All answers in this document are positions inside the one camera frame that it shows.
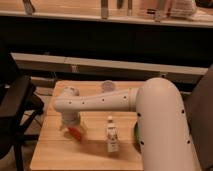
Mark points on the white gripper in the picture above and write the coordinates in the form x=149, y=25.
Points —
x=70, y=120

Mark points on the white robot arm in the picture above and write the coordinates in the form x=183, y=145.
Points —
x=164, y=135

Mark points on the small clear labelled bottle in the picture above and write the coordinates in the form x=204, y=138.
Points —
x=112, y=137

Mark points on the black chair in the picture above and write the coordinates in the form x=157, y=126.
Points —
x=19, y=105

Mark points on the translucent plastic cup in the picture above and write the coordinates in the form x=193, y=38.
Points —
x=108, y=86

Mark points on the green bowl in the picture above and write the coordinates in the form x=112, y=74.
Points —
x=136, y=136

